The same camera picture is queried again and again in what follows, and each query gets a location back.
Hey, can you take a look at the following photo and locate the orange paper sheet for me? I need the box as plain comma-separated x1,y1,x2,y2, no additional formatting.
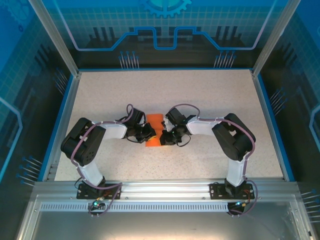
144,113,168,149

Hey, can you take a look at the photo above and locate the metal sheet panel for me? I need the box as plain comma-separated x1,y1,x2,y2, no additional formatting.
14,194,317,240

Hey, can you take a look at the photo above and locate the thin black left gripper wire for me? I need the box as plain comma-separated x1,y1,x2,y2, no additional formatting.
125,136,143,146

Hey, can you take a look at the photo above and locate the thin black gripper wire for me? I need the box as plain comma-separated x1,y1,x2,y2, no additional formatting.
176,134,193,149
125,136,143,146

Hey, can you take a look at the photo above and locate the thin black right gripper wire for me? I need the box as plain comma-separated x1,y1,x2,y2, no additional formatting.
176,134,193,149

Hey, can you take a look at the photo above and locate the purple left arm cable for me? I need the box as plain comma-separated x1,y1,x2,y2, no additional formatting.
70,103,135,219

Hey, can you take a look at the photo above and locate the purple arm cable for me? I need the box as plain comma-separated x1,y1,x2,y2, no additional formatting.
70,103,135,219
169,103,260,217

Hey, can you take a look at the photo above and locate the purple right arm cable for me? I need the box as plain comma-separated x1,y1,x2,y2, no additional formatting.
169,103,260,217

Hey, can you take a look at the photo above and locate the aluminium rail beam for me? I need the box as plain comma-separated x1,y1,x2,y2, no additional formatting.
33,178,300,201

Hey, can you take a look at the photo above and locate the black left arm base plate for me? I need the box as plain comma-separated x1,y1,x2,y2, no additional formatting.
76,182,123,201

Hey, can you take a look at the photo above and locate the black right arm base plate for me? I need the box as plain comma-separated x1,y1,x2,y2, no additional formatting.
209,182,254,201

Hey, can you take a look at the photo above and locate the slotted cable duct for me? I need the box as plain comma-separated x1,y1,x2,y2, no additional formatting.
39,202,285,213

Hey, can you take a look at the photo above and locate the aluminium side rail blue trim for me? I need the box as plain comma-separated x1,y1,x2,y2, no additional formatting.
41,71,82,182
249,69,297,182

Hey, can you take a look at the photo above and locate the cable connector with green light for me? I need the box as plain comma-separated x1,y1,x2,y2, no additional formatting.
90,196,106,210
232,199,252,209

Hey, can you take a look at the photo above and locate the aluminium enclosure post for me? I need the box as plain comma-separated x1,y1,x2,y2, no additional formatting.
250,0,301,78
27,0,83,78

